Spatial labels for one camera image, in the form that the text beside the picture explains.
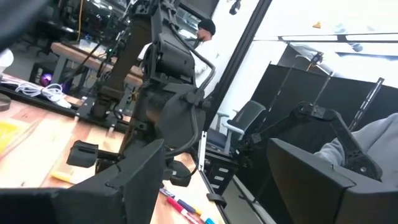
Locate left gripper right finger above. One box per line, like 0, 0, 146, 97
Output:
267, 138, 398, 224

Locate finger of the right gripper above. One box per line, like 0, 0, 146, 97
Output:
164, 159, 193, 188
66, 140, 125, 169

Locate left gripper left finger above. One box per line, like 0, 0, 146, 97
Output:
70, 139, 166, 224

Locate red thin marker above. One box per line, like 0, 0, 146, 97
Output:
166, 195, 200, 224

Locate black drawer cabinet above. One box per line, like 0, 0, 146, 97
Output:
205, 148, 242, 196

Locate grey office chair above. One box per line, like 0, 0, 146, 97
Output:
206, 100, 267, 156

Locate person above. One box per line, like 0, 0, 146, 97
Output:
313, 112, 398, 187
138, 17, 220, 99

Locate yellow plastic basket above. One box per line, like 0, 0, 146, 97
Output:
0, 120, 22, 154

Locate black box purple lights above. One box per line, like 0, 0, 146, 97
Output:
29, 62, 53, 88

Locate black partition panel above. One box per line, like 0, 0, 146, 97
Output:
251, 63, 398, 147

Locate white bulb lamp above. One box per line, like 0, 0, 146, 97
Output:
0, 48, 15, 113

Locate silver aluminium bracket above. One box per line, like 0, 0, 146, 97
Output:
198, 130, 208, 172

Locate black frame clamp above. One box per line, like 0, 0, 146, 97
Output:
206, 192, 228, 210

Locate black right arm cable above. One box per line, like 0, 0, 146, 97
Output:
167, 23, 218, 158

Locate white cable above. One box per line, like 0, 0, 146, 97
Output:
14, 82, 73, 110

